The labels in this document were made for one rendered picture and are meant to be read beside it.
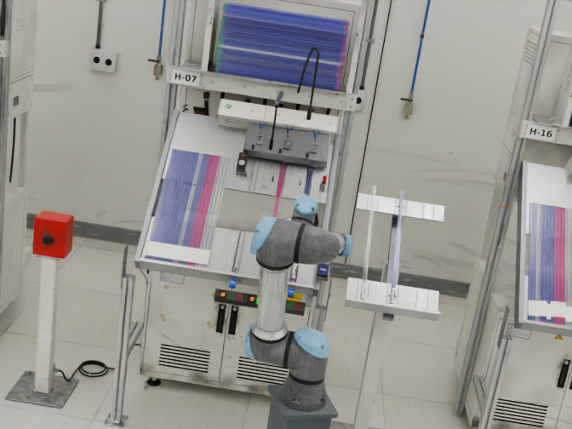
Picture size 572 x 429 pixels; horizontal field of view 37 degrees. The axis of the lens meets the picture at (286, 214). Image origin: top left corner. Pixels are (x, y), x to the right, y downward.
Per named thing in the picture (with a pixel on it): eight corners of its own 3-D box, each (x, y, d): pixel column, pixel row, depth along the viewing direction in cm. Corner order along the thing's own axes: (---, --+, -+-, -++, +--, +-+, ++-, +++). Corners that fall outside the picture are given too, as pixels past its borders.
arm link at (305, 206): (291, 212, 284) (297, 189, 287) (289, 224, 295) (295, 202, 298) (314, 218, 284) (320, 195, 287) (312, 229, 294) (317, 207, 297)
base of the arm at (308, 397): (332, 410, 272) (336, 383, 269) (286, 412, 267) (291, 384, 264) (317, 386, 285) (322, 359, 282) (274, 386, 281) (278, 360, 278)
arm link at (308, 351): (322, 385, 267) (328, 346, 262) (280, 374, 269) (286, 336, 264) (328, 368, 278) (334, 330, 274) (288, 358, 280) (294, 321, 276)
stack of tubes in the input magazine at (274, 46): (339, 91, 342) (350, 23, 333) (214, 71, 343) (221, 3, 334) (340, 86, 354) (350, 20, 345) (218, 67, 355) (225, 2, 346)
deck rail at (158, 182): (140, 268, 326) (139, 261, 321) (135, 267, 326) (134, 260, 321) (180, 117, 361) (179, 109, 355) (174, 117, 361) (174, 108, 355)
